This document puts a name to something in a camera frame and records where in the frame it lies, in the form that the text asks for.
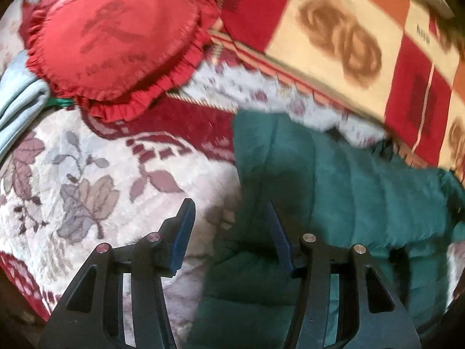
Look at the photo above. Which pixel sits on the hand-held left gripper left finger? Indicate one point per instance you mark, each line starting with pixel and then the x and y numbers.
pixel 180 240

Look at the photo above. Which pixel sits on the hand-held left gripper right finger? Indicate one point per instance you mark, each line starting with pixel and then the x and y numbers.
pixel 281 238

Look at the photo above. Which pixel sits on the dark green padded jacket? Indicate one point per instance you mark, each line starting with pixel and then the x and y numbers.
pixel 327 174

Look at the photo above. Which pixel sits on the maroon and white floral bedspread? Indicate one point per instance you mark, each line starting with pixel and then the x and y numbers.
pixel 72 174

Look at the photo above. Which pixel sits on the white small-flower bed sheet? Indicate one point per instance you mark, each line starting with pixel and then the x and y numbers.
pixel 254 91

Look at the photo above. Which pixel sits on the green cloth strip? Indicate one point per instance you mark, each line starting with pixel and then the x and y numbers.
pixel 60 101

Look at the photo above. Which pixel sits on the red heart-shaped ruffled pillow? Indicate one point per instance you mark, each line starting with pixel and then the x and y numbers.
pixel 109 36

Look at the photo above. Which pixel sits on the light blue cloth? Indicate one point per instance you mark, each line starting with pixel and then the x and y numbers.
pixel 18 94

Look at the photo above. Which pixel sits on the red and cream rose blanket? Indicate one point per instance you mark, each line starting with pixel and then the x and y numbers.
pixel 345 18

